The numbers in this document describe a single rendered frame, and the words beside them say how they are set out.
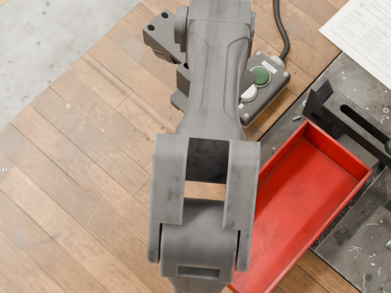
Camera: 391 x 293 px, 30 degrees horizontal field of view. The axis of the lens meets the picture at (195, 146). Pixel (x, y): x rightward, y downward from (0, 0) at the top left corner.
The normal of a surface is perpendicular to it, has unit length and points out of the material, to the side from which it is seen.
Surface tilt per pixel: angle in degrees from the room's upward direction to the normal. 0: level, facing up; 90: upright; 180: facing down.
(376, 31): 1
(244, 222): 39
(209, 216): 11
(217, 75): 25
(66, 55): 0
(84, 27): 0
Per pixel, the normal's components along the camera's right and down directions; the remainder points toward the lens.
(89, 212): 0.00, -0.36
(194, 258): -0.07, 0.67
